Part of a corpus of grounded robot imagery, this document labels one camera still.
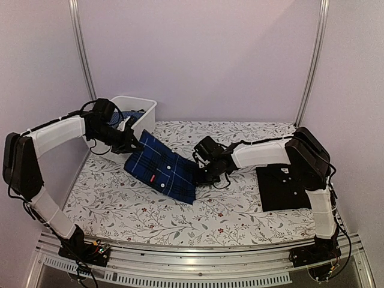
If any blue checked shirt in bin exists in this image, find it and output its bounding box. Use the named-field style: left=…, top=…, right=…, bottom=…
left=109, top=109, right=145, bottom=127

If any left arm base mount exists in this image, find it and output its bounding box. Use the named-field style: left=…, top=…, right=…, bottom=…
left=56, top=225, right=110, bottom=267

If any aluminium frame post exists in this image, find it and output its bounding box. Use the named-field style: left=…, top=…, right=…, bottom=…
left=68, top=0, right=97, bottom=100
left=294, top=0, right=329, bottom=127

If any folded black shirt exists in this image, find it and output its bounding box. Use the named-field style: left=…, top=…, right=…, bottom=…
left=256, top=164, right=311, bottom=212

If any white plastic bin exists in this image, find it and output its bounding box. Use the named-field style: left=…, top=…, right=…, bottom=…
left=83, top=95, right=157, bottom=164

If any floral patterned table mat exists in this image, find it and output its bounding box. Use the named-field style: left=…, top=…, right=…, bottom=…
left=59, top=121, right=341, bottom=247

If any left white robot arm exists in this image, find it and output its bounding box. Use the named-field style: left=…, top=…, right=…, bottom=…
left=2, top=98, right=141, bottom=260

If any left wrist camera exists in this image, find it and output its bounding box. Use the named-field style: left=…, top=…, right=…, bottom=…
left=117, top=116, right=136, bottom=131

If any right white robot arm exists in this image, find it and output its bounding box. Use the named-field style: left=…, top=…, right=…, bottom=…
left=193, top=127, right=340, bottom=262

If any left aluminium frame post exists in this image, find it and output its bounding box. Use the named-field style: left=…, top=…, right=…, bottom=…
left=68, top=0, right=97, bottom=100

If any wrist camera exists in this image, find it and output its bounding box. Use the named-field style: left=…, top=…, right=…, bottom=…
left=117, top=116, right=136, bottom=131
left=192, top=151, right=206, bottom=168

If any blue plaid long sleeve shirt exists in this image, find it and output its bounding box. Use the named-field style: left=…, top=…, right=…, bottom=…
left=124, top=130, right=199, bottom=205

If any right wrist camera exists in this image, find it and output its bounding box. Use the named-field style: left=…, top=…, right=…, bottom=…
left=192, top=151, right=206, bottom=168

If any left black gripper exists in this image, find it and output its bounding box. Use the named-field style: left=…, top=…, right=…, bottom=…
left=89, top=124, right=144, bottom=155

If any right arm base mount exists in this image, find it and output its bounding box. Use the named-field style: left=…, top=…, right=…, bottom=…
left=289, top=244, right=341, bottom=282

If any right aluminium frame post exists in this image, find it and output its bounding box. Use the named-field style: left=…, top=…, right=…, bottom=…
left=294, top=0, right=329, bottom=127

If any front aluminium rail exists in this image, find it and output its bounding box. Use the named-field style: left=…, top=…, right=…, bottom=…
left=26, top=233, right=376, bottom=287

